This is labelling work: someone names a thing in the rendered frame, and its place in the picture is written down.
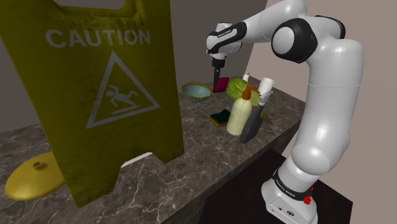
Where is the magenta box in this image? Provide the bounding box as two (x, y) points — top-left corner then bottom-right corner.
(212, 76), (230, 94)

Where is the green cabbage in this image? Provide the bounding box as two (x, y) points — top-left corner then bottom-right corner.
(225, 78), (261, 108)

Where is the blue bowl with patterned rim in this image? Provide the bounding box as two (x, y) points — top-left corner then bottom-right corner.
(181, 81), (214, 104)

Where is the yellow green sponge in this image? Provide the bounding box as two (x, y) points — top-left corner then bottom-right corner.
(209, 108), (232, 128)

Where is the cream pump bottle brown top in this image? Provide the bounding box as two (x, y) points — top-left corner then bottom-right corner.
(226, 85), (260, 136)

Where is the brown cone shape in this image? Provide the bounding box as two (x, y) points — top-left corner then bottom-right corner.
(261, 110), (275, 127)

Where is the yellow caution floor sign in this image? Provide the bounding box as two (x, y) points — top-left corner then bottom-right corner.
(0, 0), (185, 209)

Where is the white flat object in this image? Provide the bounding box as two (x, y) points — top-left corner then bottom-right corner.
(120, 151), (154, 169)

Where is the dark robot stand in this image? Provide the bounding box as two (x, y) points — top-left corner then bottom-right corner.
(197, 148), (354, 224)

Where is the yellow round lid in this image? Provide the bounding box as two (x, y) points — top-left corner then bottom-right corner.
(4, 151), (66, 202)

